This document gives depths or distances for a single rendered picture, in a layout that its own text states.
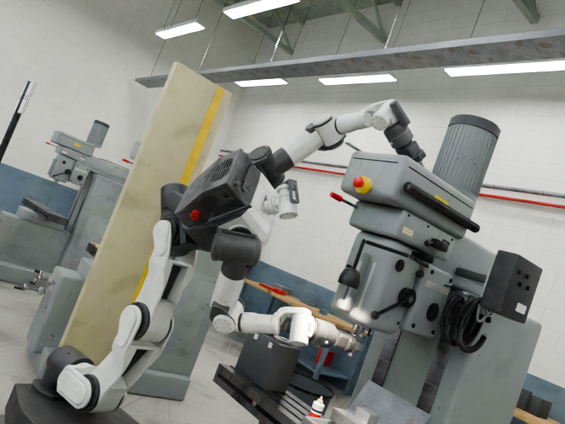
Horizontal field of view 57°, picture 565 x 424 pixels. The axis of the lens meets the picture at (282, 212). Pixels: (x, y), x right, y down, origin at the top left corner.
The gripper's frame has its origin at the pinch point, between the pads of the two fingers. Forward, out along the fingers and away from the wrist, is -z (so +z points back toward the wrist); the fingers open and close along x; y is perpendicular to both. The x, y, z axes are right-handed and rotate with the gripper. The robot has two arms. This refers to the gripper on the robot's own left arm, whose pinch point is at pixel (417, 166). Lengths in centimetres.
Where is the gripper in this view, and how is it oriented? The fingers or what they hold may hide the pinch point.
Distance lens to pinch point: 198.5
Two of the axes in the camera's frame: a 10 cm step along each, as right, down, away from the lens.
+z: -5.6, -7.7, -2.9
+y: 7.3, -6.3, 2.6
